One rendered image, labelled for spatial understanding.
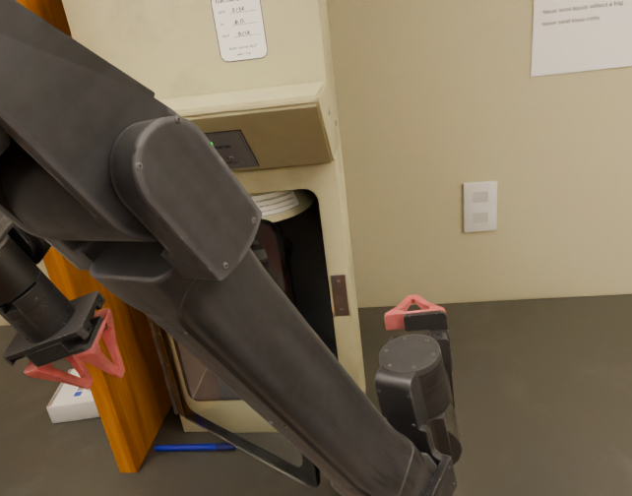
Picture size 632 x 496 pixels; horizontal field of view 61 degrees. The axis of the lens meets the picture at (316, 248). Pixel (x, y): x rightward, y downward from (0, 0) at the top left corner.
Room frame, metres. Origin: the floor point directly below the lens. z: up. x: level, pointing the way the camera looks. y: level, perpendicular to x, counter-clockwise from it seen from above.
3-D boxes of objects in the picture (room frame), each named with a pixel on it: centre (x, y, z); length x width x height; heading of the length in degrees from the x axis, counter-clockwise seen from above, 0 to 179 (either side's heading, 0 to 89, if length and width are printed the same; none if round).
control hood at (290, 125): (0.67, 0.13, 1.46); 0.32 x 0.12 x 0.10; 81
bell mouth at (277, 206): (0.82, 0.08, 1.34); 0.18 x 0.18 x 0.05
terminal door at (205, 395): (0.64, 0.15, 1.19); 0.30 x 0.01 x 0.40; 49
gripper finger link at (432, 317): (0.54, -0.11, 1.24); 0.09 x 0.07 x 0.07; 171
